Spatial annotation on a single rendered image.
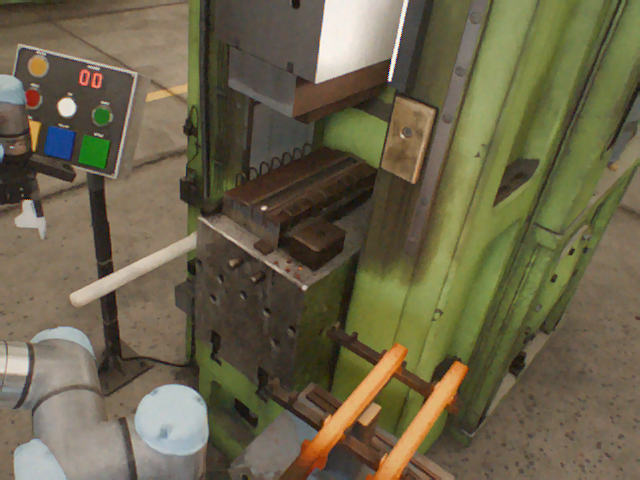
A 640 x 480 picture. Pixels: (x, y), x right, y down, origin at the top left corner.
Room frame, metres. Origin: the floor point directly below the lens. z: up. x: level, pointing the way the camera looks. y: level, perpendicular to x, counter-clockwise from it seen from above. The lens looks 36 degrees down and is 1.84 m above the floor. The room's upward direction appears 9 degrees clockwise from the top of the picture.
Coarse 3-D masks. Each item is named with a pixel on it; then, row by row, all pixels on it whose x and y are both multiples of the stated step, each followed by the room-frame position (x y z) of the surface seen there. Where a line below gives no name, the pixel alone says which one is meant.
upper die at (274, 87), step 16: (240, 64) 1.29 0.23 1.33; (256, 64) 1.26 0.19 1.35; (272, 64) 1.24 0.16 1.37; (384, 64) 1.47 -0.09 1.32; (240, 80) 1.29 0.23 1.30; (256, 80) 1.26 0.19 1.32; (272, 80) 1.24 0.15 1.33; (288, 80) 1.21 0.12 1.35; (304, 80) 1.22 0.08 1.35; (336, 80) 1.32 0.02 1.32; (352, 80) 1.37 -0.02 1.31; (368, 80) 1.43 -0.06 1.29; (384, 80) 1.49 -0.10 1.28; (256, 96) 1.26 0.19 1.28; (272, 96) 1.23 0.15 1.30; (288, 96) 1.21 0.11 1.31; (304, 96) 1.23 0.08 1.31; (320, 96) 1.27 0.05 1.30; (336, 96) 1.32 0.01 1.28; (288, 112) 1.21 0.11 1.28; (304, 112) 1.23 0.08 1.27
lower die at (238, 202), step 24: (288, 168) 1.49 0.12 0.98; (312, 168) 1.49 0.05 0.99; (360, 168) 1.53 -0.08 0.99; (240, 192) 1.32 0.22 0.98; (264, 192) 1.33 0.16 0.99; (312, 192) 1.36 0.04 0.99; (240, 216) 1.27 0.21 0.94; (264, 216) 1.23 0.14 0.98; (288, 216) 1.23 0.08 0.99; (264, 240) 1.22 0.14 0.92
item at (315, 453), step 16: (400, 352) 0.89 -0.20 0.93; (384, 368) 0.84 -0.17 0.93; (368, 384) 0.80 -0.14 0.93; (352, 400) 0.75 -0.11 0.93; (368, 400) 0.77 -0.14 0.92; (336, 416) 0.71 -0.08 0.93; (352, 416) 0.72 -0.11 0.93; (320, 432) 0.67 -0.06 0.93; (336, 432) 0.68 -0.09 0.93; (304, 448) 0.63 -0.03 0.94; (320, 448) 0.63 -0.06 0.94; (304, 464) 0.60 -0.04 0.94; (320, 464) 0.62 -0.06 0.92
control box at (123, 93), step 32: (64, 64) 1.48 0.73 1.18; (96, 64) 1.48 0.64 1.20; (64, 96) 1.44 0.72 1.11; (96, 96) 1.44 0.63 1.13; (128, 96) 1.43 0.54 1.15; (64, 128) 1.40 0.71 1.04; (96, 128) 1.39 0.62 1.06; (128, 128) 1.40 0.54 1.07; (64, 160) 1.35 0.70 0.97; (128, 160) 1.39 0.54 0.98
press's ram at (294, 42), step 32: (224, 0) 1.32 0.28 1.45; (256, 0) 1.27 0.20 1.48; (288, 0) 1.22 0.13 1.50; (320, 0) 1.18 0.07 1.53; (352, 0) 1.24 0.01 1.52; (384, 0) 1.34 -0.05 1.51; (224, 32) 1.32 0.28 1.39; (256, 32) 1.27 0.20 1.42; (288, 32) 1.22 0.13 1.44; (320, 32) 1.17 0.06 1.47; (352, 32) 1.25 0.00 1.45; (384, 32) 1.36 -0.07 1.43; (288, 64) 1.22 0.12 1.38; (320, 64) 1.18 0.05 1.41; (352, 64) 1.27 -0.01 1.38
